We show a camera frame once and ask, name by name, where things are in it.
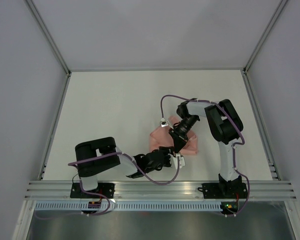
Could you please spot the aluminium front rail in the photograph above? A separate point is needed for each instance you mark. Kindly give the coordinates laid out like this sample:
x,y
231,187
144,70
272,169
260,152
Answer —
x,y
145,190

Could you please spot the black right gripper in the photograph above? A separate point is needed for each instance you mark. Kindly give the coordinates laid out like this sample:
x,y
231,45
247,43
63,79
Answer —
x,y
178,141

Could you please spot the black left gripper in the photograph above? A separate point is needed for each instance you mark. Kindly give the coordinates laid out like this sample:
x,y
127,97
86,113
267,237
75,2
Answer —
x,y
168,151

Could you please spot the right aluminium frame post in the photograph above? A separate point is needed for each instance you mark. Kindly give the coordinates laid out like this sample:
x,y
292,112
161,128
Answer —
x,y
265,34

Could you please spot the white slotted cable duct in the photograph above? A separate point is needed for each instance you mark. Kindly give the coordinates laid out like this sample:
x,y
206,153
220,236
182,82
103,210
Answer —
x,y
157,206

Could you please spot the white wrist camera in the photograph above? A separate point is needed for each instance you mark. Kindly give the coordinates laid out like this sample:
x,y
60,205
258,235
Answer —
x,y
177,161
165,123

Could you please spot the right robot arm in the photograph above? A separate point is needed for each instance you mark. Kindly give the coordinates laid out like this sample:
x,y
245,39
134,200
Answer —
x,y
226,128

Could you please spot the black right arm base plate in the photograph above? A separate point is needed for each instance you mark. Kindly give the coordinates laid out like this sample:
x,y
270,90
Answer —
x,y
218,192

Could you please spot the pink cloth napkin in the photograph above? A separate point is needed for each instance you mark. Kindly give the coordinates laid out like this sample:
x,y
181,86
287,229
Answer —
x,y
160,138

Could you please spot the aluminium frame post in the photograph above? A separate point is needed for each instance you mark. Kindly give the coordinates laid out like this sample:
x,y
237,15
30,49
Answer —
x,y
265,34
47,35

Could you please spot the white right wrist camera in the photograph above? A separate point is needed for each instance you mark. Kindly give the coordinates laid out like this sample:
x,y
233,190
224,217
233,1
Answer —
x,y
165,123

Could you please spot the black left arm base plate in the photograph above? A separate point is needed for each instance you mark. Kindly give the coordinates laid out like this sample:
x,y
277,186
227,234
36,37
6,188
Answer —
x,y
104,190

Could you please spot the left side aluminium rail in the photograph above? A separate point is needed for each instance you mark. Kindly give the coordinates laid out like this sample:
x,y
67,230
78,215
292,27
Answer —
x,y
53,128

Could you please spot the left aluminium frame post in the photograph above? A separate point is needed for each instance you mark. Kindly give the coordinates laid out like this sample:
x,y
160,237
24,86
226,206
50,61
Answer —
x,y
47,35

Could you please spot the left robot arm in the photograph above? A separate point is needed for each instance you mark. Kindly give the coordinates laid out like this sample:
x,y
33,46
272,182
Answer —
x,y
97,156

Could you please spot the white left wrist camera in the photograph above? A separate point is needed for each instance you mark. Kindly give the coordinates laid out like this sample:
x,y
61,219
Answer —
x,y
177,161

